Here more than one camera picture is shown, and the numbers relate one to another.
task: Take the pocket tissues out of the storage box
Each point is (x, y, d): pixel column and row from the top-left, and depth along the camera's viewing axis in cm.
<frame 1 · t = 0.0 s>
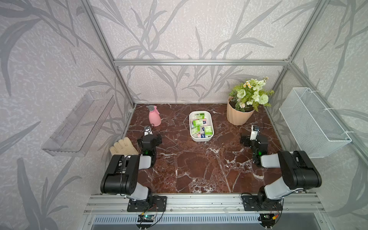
left hand: (150, 133, 93), fingers open
right hand: (248, 132, 95), fingers open
white storage box: (208, 115, 108), point 6 cm above the table
pink spray bottle: (154, 117, 104), point 8 cm above the table
beige flower pot: (235, 117, 99), point 12 cm above the table
artificial green white flowers: (250, 93, 89), point 30 cm above the table
beige work glove: (123, 147, 97), on the table
green tissue pack: (208, 131, 98), point 7 cm above the table
green tissue pack 2: (196, 130, 100), point 5 cm above the table
green tissue pack 3: (198, 122, 104), point 6 cm above the table
green tissue pack 4: (199, 116, 108), point 5 cm above the table

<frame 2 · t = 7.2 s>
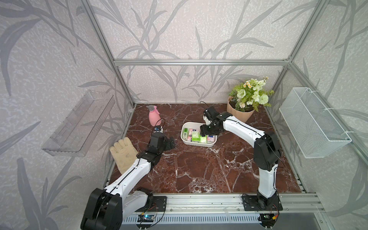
left hand: (167, 139, 86), fingers open
right hand: (204, 132, 92), fingers open
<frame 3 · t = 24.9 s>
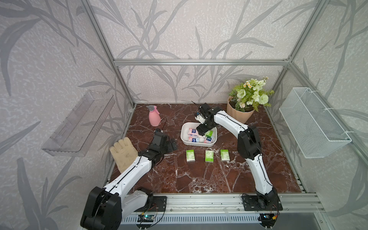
left hand: (170, 144, 86), fingers open
right hand: (203, 128, 99), fingers open
green tissue pack: (224, 155, 91), point 3 cm above the table
green tissue pack 4: (190, 155, 90), point 3 cm above the table
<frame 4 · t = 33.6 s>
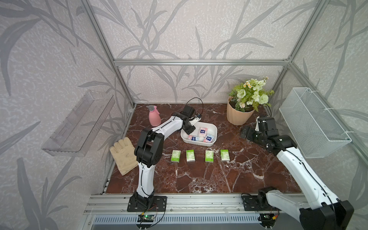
left hand: (190, 127, 98), fingers open
right hand: (246, 132, 79), fingers open
green tissue pack 3: (176, 155, 91), point 2 cm above the table
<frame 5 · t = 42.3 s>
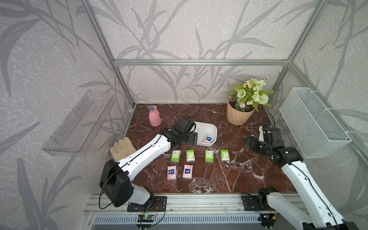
left hand: (191, 137, 81), fingers open
right hand: (250, 141, 78), fingers open
pink Tempo tissue pack 2: (188, 171, 84), point 3 cm above the table
